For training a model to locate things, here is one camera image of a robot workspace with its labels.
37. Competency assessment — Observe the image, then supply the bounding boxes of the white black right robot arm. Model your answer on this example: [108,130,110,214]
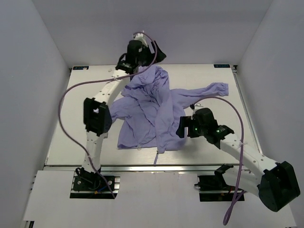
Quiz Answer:
[176,108,301,212]

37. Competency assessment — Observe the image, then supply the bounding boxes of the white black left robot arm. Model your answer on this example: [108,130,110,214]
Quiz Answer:
[82,39,166,190]

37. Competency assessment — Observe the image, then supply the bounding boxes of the blue label sticker left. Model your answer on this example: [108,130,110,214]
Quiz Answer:
[72,66,89,70]

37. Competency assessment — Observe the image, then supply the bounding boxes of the blue label sticker right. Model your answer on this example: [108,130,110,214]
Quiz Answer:
[213,64,230,68]

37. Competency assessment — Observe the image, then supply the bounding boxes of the blue label sticker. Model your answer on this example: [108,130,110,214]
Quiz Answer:
[213,64,230,68]
[72,66,89,70]

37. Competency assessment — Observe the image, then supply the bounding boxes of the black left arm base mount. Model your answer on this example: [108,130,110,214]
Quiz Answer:
[70,168,120,200]

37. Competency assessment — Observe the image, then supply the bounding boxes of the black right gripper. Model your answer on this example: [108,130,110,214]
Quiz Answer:
[176,116,207,138]

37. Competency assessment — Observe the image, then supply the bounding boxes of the lavender zip-up hooded jacket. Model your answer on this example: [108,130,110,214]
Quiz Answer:
[102,66,229,165]

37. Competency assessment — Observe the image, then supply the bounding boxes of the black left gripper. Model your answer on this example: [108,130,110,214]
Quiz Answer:
[136,41,166,67]

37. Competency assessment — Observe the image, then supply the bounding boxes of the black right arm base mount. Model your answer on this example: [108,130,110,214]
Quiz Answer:
[194,164,235,202]

